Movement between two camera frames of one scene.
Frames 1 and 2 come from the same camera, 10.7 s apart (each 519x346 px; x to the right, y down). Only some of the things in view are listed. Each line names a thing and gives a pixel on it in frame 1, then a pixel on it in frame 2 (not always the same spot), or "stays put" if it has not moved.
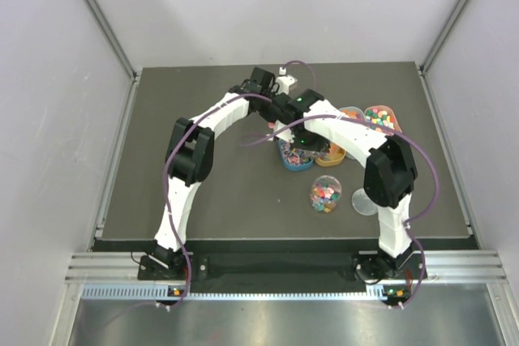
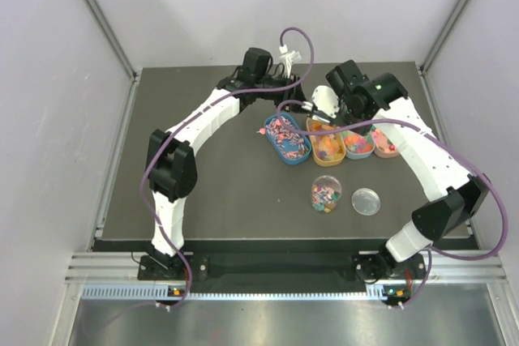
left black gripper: (281, 108) to (293, 89)
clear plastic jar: (325, 194) stays put
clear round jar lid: (362, 204) stays put
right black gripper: (322, 144) to (362, 130)
